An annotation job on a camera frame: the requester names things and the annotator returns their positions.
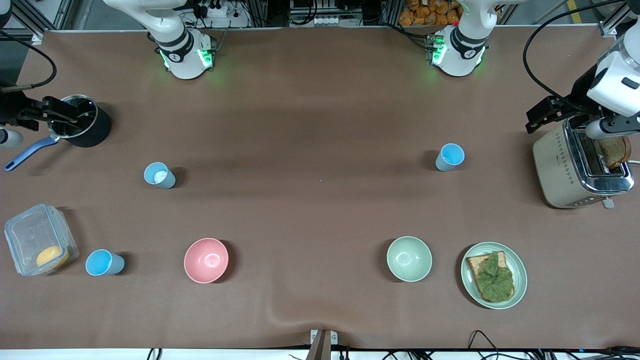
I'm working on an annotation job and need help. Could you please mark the orange snack bag pile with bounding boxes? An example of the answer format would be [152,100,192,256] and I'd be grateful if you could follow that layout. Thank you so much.
[399,0,461,27]

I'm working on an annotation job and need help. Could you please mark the clear plastic food container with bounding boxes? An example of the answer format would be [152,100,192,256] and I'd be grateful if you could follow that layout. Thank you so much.
[4,203,80,277]

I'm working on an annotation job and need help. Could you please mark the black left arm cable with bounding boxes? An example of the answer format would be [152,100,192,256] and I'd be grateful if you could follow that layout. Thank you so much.
[522,0,628,102]

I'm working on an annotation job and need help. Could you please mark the metal table clamp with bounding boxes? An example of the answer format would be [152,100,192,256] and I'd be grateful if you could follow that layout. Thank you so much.
[310,329,339,360]

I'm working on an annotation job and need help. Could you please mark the glass lid with blue knob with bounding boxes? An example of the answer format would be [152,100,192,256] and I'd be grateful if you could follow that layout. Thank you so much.
[48,95,98,140]

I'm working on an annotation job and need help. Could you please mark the brown toast slice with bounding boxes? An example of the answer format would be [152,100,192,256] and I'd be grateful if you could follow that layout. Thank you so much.
[595,135,632,170]

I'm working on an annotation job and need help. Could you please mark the blue cup with whitish inside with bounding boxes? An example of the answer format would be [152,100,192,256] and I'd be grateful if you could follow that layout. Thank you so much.
[144,161,177,190]

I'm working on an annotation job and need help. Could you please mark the pale green bowl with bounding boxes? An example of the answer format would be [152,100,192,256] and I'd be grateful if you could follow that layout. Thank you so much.
[386,236,433,283]

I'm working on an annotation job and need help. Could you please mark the pink bowl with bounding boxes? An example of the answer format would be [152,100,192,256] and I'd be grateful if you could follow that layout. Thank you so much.
[184,238,230,284]

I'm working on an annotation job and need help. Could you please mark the dark saucepan with blue handle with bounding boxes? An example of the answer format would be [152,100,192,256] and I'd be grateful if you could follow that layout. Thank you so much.
[4,94,112,172]

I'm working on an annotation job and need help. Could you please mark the black looped floor cable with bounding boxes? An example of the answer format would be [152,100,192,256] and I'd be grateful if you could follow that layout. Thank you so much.
[467,330,502,360]

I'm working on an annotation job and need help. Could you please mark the pale green plate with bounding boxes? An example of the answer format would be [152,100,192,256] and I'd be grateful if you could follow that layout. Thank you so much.
[460,242,528,310]

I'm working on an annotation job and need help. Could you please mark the plain blue plastic cup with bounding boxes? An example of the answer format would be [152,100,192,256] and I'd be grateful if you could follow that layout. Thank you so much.
[85,249,125,277]
[435,143,465,172]

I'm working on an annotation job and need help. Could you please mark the brown table cloth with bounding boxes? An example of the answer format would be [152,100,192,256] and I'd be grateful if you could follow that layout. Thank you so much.
[0,26,640,351]

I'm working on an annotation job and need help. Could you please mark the green lettuce leaf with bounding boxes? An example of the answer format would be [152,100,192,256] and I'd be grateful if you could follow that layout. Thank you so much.
[474,251,515,303]

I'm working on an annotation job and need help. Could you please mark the yellow round food piece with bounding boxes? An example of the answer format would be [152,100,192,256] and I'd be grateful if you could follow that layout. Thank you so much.
[36,245,70,270]

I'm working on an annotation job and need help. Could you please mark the toast slice under lettuce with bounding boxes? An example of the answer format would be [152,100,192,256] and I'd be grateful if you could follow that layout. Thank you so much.
[466,251,516,304]

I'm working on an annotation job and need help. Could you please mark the cream and chrome toaster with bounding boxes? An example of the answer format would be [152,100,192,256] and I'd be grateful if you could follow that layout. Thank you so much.
[532,117,636,210]

